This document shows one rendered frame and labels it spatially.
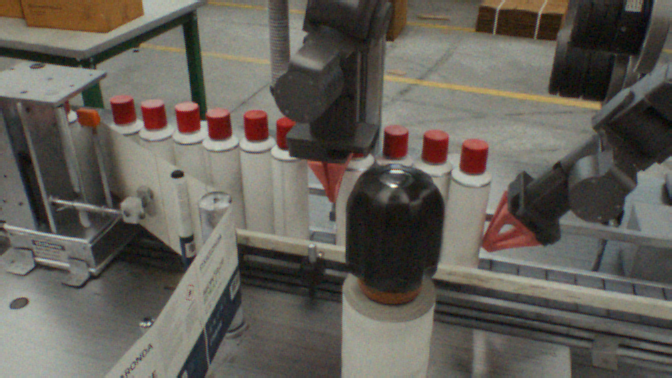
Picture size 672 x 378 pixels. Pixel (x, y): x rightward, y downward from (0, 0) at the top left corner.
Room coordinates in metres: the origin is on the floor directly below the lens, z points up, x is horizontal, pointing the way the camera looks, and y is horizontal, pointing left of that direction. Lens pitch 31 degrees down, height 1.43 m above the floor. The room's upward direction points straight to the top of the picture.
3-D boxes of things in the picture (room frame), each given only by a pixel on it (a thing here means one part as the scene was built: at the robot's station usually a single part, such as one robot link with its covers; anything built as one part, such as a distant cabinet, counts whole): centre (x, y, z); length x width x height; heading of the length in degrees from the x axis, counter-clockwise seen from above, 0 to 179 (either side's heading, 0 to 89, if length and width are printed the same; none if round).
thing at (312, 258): (0.65, 0.02, 0.89); 0.03 x 0.03 x 0.12; 74
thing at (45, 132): (0.75, 0.37, 1.01); 0.14 x 0.13 x 0.26; 74
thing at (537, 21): (4.94, -1.57, 0.11); 0.65 x 0.54 x 0.22; 66
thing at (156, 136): (0.81, 0.25, 0.98); 0.05 x 0.05 x 0.20
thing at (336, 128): (0.67, -0.01, 1.12); 0.10 x 0.07 x 0.07; 74
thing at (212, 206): (0.57, 0.13, 0.97); 0.05 x 0.05 x 0.19
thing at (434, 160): (0.70, -0.14, 0.98); 0.05 x 0.05 x 0.20
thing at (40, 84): (0.74, 0.37, 1.14); 0.14 x 0.11 x 0.01; 74
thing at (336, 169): (0.67, 0.01, 1.05); 0.07 x 0.07 x 0.09; 74
